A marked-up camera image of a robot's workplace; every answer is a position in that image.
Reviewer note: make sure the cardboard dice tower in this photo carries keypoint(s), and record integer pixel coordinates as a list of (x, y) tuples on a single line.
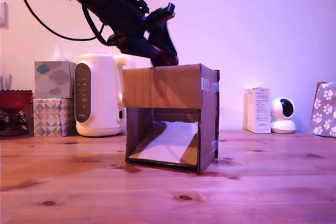
[(162, 87)]

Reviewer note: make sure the white electric kettle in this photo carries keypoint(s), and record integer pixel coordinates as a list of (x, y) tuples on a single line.
[(105, 90)]

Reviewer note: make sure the white tissue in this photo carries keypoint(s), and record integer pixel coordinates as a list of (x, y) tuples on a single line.
[(57, 55)]

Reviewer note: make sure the cloud print tissue box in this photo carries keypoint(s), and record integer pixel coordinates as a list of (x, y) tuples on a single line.
[(52, 79)]

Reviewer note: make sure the geometric print tissue box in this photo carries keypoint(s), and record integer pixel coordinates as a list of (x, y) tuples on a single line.
[(50, 119)]

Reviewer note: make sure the white printed carton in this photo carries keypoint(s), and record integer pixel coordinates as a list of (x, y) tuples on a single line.
[(260, 111)]

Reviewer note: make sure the paw print bag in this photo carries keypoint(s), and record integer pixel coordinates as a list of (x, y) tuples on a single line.
[(324, 111)]

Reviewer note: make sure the red glass pedestal bowl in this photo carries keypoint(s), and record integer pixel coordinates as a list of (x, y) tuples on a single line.
[(14, 100)]

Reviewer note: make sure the small white round camera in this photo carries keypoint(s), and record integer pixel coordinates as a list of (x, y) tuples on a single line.
[(283, 127)]

